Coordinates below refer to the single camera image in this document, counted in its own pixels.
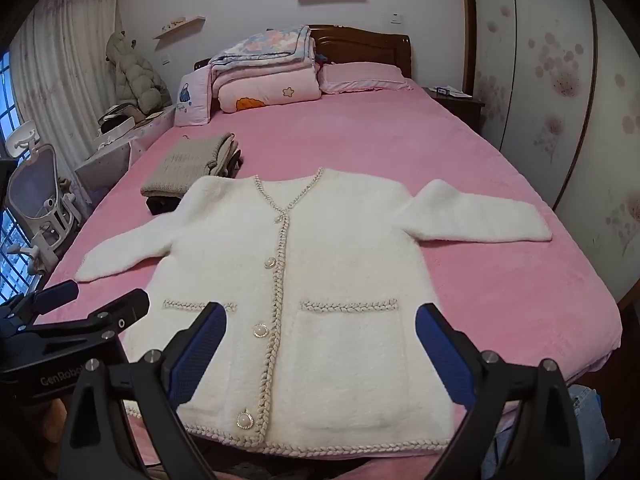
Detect barred window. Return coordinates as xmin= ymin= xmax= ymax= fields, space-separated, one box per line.
xmin=0 ymin=50 xmax=31 ymax=303

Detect white office chair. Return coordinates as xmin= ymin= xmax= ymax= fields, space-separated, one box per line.
xmin=0 ymin=120 xmax=84 ymax=281

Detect white sheer curtain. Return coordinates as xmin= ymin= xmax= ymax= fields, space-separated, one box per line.
xmin=9 ymin=0 xmax=122 ymax=161

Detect person's blue jeans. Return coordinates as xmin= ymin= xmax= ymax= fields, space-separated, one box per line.
xmin=492 ymin=384 xmax=617 ymax=480

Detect folded pink star quilt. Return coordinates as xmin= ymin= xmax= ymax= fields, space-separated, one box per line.
xmin=212 ymin=62 xmax=323 ymax=114

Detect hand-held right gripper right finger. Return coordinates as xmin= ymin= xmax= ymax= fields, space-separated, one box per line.
xmin=415 ymin=302 xmax=601 ymax=480

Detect dark wooden nightstand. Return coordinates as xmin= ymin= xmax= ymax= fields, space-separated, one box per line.
xmin=424 ymin=85 xmax=486 ymax=135

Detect pink cushion with blue print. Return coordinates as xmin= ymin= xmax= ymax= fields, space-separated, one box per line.
xmin=173 ymin=67 xmax=213 ymax=127

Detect folded floral quilt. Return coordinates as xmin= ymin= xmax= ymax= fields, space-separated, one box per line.
xmin=209 ymin=26 xmax=317 ymax=78

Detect pink pillow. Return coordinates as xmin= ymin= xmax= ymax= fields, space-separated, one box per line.
xmin=317 ymin=61 xmax=416 ymax=96

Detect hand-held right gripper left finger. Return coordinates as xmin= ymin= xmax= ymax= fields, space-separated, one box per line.
xmin=59 ymin=301 xmax=228 ymax=480

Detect dark and white bag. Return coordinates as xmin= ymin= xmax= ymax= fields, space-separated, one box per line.
xmin=97 ymin=102 xmax=139 ymax=134

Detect folded dark garment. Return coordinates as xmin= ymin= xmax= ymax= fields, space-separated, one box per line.
xmin=146 ymin=195 xmax=182 ymax=217

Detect bed with pink sheet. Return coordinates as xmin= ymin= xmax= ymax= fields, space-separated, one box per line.
xmin=30 ymin=80 xmax=623 ymax=480

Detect folded beige garment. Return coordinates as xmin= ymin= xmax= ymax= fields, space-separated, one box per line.
xmin=206 ymin=135 xmax=245 ymax=179

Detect pale green puffer jacket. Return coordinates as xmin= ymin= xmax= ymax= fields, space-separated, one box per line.
xmin=105 ymin=31 xmax=172 ymax=114

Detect dark wooden headboard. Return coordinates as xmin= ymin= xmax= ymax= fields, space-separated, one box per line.
xmin=194 ymin=25 xmax=413 ymax=81

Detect white storage cabinet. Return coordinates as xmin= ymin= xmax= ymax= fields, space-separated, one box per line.
xmin=74 ymin=110 xmax=177 ymax=218

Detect floral print wardrobe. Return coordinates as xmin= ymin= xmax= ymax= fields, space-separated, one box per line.
xmin=472 ymin=0 xmax=640 ymax=303

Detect white fluffy cardigan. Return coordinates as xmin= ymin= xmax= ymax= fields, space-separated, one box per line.
xmin=75 ymin=167 xmax=553 ymax=461

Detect folded beige knit sweater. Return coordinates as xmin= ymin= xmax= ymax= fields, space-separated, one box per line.
xmin=140 ymin=132 xmax=236 ymax=198

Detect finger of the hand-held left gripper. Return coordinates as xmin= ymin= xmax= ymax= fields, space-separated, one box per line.
xmin=0 ymin=280 xmax=80 ymax=328
xmin=17 ymin=288 xmax=151 ymax=343

